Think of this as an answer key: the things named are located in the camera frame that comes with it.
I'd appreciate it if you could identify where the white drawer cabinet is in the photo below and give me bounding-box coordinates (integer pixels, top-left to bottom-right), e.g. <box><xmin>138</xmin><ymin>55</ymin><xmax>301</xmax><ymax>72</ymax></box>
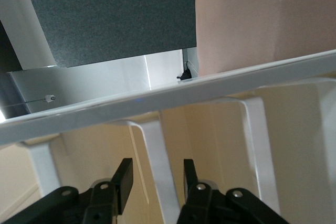
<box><xmin>0</xmin><ymin>49</ymin><xmax>336</xmax><ymax>224</ymax></box>

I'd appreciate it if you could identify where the white post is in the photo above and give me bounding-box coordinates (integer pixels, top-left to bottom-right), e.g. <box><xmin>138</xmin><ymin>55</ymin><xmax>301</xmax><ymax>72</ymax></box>
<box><xmin>0</xmin><ymin>0</ymin><xmax>57</xmax><ymax>72</ymax></box>

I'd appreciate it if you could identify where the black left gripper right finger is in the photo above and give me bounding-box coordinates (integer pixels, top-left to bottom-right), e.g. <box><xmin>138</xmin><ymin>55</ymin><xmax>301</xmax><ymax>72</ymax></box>
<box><xmin>175</xmin><ymin>158</ymin><xmax>292</xmax><ymax>224</ymax></box>

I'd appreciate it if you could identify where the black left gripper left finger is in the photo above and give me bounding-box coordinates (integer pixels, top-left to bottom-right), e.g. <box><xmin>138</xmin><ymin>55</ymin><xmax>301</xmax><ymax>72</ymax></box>
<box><xmin>0</xmin><ymin>157</ymin><xmax>133</xmax><ymax>224</ymax></box>

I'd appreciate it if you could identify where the aluminium frame profile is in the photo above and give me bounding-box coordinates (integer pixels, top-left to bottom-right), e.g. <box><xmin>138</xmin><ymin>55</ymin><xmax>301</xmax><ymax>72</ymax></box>
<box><xmin>7</xmin><ymin>48</ymin><xmax>197</xmax><ymax>116</ymax></box>

